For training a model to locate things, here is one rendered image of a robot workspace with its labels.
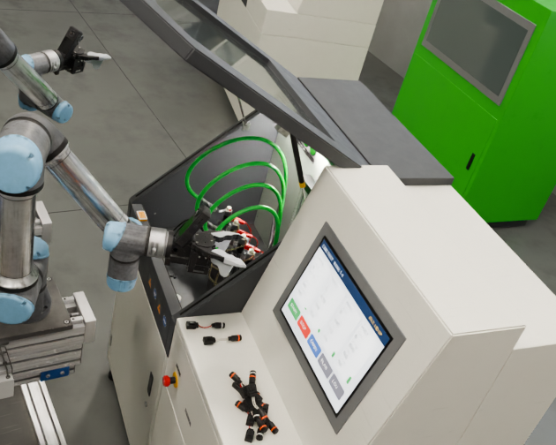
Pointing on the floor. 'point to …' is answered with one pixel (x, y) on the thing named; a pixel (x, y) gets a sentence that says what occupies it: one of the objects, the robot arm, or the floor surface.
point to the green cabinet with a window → (495, 101)
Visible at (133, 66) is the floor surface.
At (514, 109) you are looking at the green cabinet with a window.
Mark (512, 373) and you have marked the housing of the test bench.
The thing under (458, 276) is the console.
